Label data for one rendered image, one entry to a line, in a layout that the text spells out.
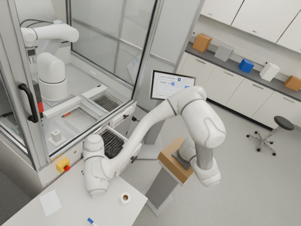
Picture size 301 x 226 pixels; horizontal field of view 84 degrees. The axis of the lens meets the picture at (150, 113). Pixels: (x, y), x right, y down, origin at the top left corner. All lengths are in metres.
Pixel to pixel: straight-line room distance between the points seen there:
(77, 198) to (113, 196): 0.23
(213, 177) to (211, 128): 0.60
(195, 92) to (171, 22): 1.76
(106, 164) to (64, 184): 0.57
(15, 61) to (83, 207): 0.92
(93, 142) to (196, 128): 0.49
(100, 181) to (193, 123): 0.48
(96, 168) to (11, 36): 0.57
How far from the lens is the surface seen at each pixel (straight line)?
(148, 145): 2.52
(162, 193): 1.87
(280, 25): 4.10
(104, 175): 0.82
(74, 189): 1.33
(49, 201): 1.30
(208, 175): 1.22
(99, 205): 1.28
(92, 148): 0.88
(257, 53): 4.52
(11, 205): 2.22
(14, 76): 0.75
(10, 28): 0.69
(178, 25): 2.47
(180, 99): 0.80
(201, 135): 0.71
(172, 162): 1.44
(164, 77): 1.83
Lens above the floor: 1.97
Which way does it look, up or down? 40 degrees down
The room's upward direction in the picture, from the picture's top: 20 degrees clockwise
